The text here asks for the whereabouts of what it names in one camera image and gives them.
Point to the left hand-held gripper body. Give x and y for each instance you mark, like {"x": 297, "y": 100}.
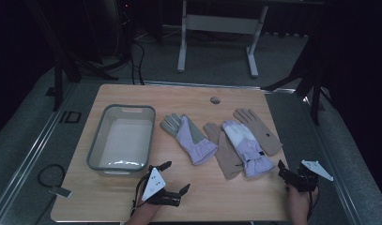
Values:
{"x": 154, "y": 184}

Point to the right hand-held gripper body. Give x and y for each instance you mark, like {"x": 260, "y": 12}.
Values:
{"x": 304, "y": 181}

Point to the beige knit glove with dot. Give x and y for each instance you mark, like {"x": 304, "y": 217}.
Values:
{"x": 263, "y": 134}

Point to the purple glove with grey palm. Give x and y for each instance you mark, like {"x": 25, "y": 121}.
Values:
{"x": 191, "y": 140}

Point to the purple glove with white back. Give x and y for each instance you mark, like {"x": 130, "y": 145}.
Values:
{"x": 248, "y": 146}

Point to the grey plastic storage bin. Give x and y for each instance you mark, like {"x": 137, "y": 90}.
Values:
{"x": 126, "y": 140}

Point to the plain beige knit glove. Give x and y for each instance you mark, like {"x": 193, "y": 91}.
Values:
{"x": 226, "y": 157}

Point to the person's right hand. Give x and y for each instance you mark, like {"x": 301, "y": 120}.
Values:
{"x": 301, "y": 201}

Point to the person's left hand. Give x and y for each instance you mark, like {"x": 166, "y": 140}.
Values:
{"x": 148, "y": 208}

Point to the black tripod stand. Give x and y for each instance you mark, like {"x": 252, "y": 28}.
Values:
{"x": 315, "y": 93}
{"x": 58, "y": 78}

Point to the grey round table grommet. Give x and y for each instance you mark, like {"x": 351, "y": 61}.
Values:
{"x": 215, "y": 100}

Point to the grey flat floor tag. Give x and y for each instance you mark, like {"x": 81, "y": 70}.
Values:
{"x": 60, "y": 192}

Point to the dark equipment rack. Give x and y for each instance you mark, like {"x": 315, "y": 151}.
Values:
{"x": 125, "y": 18}

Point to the black floor bracket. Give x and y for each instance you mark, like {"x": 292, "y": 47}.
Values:
{"x": 72, "y": 116}

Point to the white metal desk frame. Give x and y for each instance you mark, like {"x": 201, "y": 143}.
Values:
{"x": 221, "y": 24}

